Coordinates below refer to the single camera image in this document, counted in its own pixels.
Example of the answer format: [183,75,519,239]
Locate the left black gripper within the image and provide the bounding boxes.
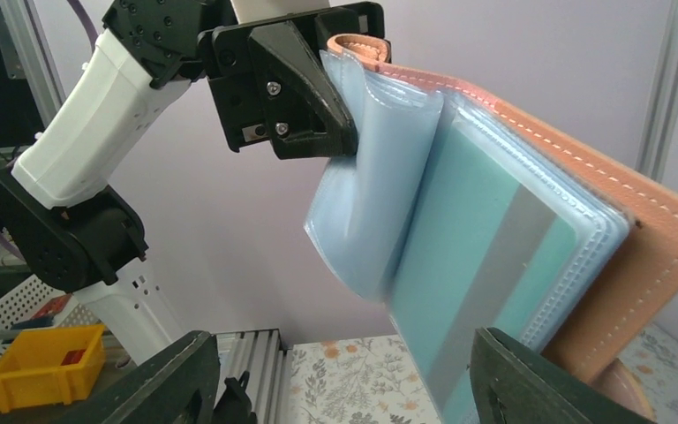
[199,1,385,160]

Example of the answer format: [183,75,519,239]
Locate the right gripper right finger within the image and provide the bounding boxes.
[471,328,652,423]

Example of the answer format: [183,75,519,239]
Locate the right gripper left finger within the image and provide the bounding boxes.
[55,330,220,424]

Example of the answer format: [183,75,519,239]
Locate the orange leather card holder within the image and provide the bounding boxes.
[304,33,678,424]

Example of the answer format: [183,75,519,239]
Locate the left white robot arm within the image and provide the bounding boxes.
[0,1,385,363]

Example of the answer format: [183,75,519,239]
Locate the yellow parts bin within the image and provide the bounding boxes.
[0,324,106,413]

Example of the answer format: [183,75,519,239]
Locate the floral table mat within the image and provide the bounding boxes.
[276,326,678,423]

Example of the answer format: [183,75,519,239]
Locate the white perforated tray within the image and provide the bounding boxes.
[0,276,99,357]

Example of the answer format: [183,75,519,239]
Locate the aluminium mounting rail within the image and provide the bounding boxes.
[215,329,293,423]

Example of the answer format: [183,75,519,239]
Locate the aluminium frame post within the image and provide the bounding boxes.
[636,0,678,182]

